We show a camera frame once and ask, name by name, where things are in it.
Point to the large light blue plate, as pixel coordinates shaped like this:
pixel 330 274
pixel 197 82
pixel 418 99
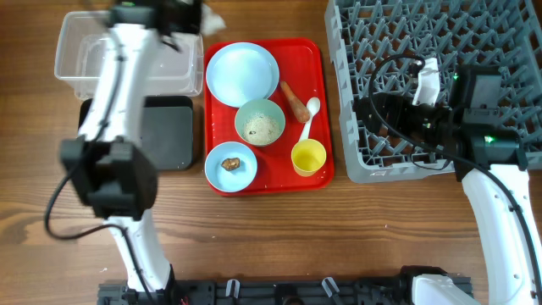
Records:
pixel 241 72

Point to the small light blue bowl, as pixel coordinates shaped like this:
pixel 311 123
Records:
pixel 230 181

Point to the orange carrot piece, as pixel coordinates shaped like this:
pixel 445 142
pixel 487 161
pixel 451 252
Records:
pixel 299 110

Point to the yellow plastic cup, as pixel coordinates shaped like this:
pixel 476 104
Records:
pixel 308 156

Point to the white rice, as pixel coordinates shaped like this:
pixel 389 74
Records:
pixel 261 130

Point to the clear plastic bin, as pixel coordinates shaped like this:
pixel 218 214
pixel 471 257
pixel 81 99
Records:
pixel 81 51

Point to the brown food scrap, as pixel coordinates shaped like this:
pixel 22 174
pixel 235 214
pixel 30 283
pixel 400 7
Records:
pixel 230 164

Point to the black plastic tray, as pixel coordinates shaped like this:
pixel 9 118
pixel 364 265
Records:
pixel 144 135

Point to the white plastic spoon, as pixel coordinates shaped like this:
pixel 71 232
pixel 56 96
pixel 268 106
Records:
pixel 313 106

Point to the green bowl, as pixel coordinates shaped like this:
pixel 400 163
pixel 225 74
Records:
pixel 259 106

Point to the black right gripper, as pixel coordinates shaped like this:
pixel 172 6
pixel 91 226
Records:
pixel 398 106

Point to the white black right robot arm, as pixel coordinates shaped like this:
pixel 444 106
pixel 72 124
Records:
pixel 490 162

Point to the grey dishwasher rack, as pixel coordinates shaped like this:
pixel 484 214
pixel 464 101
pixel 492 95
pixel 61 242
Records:
pixel 506 34

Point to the red serving tray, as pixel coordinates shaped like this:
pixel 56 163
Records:
pixel 300 65

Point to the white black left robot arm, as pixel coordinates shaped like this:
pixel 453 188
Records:
pixel 123 202

